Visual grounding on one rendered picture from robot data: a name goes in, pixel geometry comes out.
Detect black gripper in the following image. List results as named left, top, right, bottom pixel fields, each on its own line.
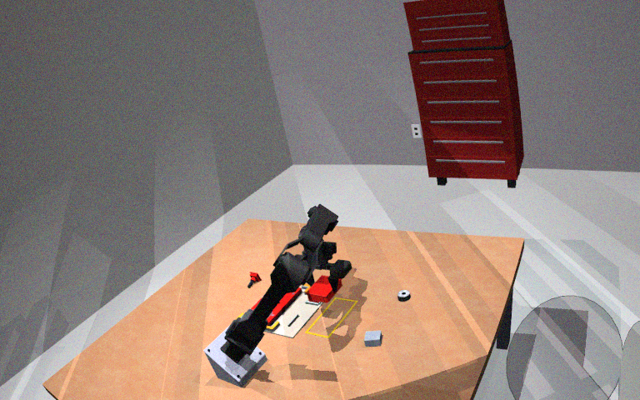
left=295, top=243, right=352, bottom=292

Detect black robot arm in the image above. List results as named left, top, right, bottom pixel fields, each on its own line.
left=220, top=204, right=338, bottom=363

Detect black toy tyre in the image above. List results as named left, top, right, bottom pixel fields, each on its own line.
left=397, top=290, right=410, bottom=303

